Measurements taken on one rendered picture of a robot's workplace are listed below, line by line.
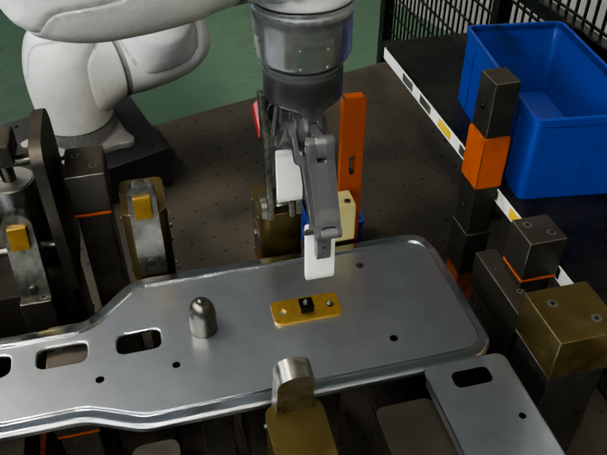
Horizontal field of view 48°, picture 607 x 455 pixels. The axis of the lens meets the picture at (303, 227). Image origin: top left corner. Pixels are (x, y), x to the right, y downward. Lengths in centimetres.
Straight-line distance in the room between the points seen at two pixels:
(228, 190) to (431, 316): 80
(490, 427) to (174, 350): 36
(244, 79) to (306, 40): 294
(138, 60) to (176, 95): 196
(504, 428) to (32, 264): 59
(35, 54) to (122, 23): 96
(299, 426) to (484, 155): 47
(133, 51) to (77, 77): 12
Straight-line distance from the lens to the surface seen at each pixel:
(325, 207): 63
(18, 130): 169
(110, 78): 148
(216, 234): 143
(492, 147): 97
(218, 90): 344
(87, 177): 90
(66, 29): 49
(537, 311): 80
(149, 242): 91
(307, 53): 60
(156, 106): 335
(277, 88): 62
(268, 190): 88
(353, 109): 87
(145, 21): 50
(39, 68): 145
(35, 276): 92
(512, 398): 79
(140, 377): 80
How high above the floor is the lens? 161
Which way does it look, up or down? 40 degrees down
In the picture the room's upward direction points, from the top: straight up
